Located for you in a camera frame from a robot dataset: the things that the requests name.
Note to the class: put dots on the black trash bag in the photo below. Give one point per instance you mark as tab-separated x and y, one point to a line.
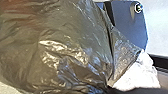
60	46

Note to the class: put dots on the white plastic wad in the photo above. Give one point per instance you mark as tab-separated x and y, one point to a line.
140	75

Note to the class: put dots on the silver base bolt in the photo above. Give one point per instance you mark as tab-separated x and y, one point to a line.
138	7

